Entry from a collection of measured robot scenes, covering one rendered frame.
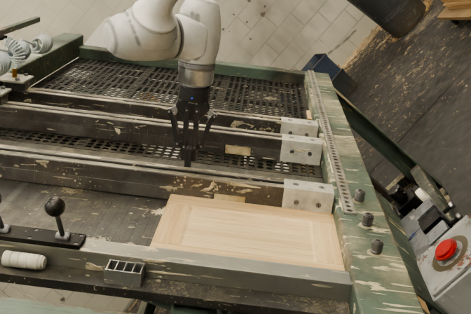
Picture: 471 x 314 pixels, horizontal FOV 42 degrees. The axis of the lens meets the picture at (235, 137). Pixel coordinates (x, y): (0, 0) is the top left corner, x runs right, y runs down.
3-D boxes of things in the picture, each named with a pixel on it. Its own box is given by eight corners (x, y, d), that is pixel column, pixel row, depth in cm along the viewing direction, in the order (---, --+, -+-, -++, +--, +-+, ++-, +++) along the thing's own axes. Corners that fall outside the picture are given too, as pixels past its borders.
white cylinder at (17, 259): (1, 268, 118) (41, 273, 117) (1, 254, 117) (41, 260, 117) (7, 261, 120) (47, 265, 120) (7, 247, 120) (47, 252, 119)
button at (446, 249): (466, 253, 92) (456, 244, 91) (446, 270, 93) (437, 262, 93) (458, 241, 96) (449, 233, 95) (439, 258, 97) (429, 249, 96)
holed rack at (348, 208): (356, 215, 146) (357, 213, 146) (343, 214, 146) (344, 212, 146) (313, 71, 303) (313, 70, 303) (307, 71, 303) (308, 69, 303)
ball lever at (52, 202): (70, 249, 121) (60, 209, 111) (51, 247, 121) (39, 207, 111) (76, 233, 124) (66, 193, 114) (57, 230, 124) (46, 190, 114)
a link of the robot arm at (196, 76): (181, 55, 156) (179, 78, 157) (175, 63, 147) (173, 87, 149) (216, 59, 155) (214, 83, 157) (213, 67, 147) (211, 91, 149)
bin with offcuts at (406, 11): (441, -1, 536) (387, -52, 525) (400, 45, 541) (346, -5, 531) (420, 1, 586) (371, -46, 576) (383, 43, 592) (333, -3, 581)
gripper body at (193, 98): (213, 82, 156) (209, 117, 159) (179, 78, 157) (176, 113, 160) (210, 89, 149) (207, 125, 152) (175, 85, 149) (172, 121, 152)
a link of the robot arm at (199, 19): (202, 55, 158) (158, 57, 151) (208, -6, 153) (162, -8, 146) (226, 65, 150) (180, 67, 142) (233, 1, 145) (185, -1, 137)
